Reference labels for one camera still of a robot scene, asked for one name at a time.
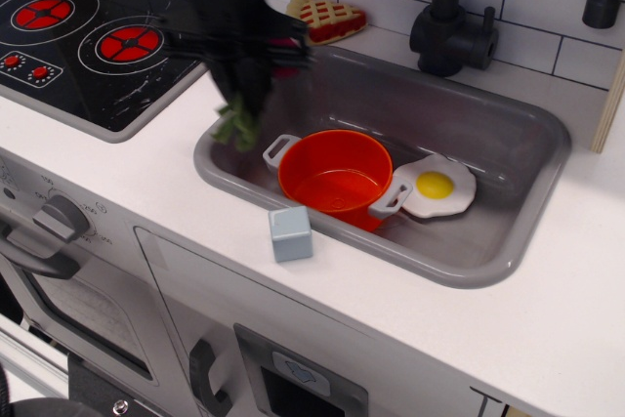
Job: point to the orange toy pot grey handles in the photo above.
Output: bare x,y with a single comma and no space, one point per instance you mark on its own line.
344,174

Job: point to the toy fried egg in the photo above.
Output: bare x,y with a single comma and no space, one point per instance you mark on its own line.
440,187

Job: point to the grey wooden cube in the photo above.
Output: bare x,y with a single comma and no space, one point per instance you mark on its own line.
291,234

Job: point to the black toy faucet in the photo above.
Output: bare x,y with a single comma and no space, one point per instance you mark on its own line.
446,41

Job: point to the grey cabinet door handle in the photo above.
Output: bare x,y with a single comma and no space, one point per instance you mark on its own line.
201,359

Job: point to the grey oven knob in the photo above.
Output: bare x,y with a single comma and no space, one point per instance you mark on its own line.
61,218

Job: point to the toy oven door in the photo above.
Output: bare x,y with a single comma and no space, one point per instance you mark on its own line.
89,306

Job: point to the toy cherry pie slice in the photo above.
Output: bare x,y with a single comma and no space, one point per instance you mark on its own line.
327,21

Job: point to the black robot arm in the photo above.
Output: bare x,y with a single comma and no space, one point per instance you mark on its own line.
242,42

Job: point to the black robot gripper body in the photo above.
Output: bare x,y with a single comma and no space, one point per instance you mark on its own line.
232,30

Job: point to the grey dishwasher control panel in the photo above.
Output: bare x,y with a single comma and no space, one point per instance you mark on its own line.
285,383

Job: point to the grey oven door handle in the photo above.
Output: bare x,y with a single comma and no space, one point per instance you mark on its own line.
29,251

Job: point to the purple toy beet green leaves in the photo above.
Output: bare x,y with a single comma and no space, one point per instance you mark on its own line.
241,119

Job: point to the black toy stovetop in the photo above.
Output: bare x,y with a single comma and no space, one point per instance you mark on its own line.
100,66

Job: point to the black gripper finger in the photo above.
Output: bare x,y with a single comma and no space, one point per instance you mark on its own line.
255,85
225,74

